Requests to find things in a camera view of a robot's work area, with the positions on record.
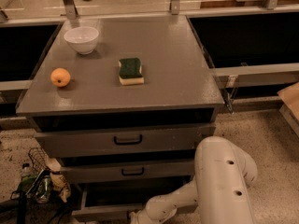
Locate black wire basket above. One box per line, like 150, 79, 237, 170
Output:
28, 147, 47, 173

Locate grey drawer cabinet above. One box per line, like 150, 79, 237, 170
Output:
15, 15, 225, 189

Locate green yellow sponge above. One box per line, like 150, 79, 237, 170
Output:
119, 58, 144, 86

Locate orange fruit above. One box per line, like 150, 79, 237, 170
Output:
50, 68, 71, 88

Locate grey bottom drawer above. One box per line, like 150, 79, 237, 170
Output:
72, 176, 191, 222

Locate brown cardboard box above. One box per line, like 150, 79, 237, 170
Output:
278, 82, 299, 136

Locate black cable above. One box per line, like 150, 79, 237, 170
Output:
46, 203, 87, 224

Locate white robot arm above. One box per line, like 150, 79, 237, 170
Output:
130, 136, 258, 224

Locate white ceramic bowl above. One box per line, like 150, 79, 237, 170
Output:
64, 26, 99, 55

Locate grey middle drawer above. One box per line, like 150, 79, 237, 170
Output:
61, 159, 194, 184

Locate grey drawer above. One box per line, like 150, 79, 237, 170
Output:
72, 176, 191, 222
35, 123, 216, 158
61, 159, 194, 184

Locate grey top drawer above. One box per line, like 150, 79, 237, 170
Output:
35, 123, 216, 158

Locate metal post left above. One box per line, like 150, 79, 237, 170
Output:
63, 0, 78, 20

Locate green snack bag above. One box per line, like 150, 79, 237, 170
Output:
17, 175, 51, 204

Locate clear plastic bottle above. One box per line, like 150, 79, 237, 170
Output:
21, 163, 32, 180

